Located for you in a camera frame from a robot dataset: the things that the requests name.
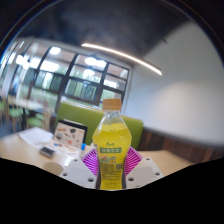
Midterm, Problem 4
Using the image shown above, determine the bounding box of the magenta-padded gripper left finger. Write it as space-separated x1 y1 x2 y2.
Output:
59 148 101 190

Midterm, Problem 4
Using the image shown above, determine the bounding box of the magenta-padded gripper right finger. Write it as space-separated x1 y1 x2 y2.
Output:
123 146 165 189

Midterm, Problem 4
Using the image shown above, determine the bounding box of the yellow drink bottle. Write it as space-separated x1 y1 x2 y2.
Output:
91 98 133 191

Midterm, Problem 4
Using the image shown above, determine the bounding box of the small dark box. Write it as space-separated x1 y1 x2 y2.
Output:
39 146 56 158

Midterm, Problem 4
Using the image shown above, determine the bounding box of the black-framed picture tablet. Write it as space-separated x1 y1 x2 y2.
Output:
53 119 89 150

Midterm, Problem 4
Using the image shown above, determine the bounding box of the white paper sheet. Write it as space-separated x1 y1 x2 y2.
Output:
18 126 54 148

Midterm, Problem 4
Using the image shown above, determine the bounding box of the green bench backrest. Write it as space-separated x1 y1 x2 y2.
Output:
54 101 144 151

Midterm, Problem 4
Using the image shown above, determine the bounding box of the group of green-seated wooden chairs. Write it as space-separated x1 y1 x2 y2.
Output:
0 106 54 132

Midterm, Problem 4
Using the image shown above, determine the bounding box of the long linear ceiling lamp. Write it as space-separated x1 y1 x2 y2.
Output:
80 42 163 77

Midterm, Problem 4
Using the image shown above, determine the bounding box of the black-framed window wall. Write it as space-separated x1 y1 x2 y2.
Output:
0 39 133 109

